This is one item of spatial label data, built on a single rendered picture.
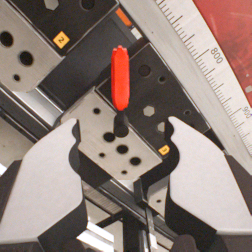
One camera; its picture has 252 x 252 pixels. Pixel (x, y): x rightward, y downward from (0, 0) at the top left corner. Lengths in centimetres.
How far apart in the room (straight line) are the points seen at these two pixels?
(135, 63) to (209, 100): 11
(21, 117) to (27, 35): 42
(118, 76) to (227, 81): 15
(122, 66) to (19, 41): 12
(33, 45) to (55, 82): 61
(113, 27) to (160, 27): 55
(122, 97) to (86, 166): 18
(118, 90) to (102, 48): 59
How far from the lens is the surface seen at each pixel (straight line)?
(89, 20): 23
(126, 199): 80
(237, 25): 27
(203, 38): 25
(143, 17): 23
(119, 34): 77
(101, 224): 187
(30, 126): 64
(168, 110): 26
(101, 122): 25
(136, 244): 98
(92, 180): 37
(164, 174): 37
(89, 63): 80
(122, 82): 19
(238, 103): 30
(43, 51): 24
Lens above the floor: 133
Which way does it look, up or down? 17 degrees down
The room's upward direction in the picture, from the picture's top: 53 degrees clockwise
